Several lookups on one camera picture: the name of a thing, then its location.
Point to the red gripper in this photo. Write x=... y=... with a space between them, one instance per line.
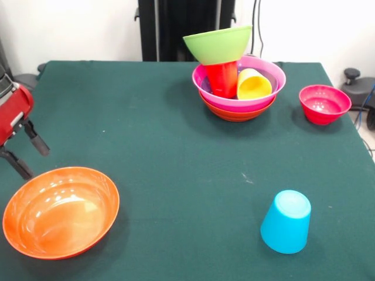
x=13 y=114

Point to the orange bowl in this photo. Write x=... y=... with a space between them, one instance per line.
x=60 y=213
x=228 y=114

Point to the red cup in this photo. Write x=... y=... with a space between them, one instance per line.
x=222 y=79

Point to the green bowl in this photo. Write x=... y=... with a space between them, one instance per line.
x=216 y=47

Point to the yellow cup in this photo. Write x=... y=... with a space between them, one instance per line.
x=253 y=86

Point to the purple bowl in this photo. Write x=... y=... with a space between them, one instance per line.
x=274 y=82

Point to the large pink bowl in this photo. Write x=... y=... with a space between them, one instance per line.
x=275 y=73

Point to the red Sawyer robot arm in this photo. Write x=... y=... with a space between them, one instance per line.
x=4 y=87

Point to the black caster leg with knob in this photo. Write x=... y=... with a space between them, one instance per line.
x=359 y=87
x=27 y=80

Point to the dark green tablecloth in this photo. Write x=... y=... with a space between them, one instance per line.
x=175 y=146

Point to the light blue cup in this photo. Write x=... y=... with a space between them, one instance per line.
x=285 y=222

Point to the small crimson bowl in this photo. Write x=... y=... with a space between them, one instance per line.
x=324 y=108

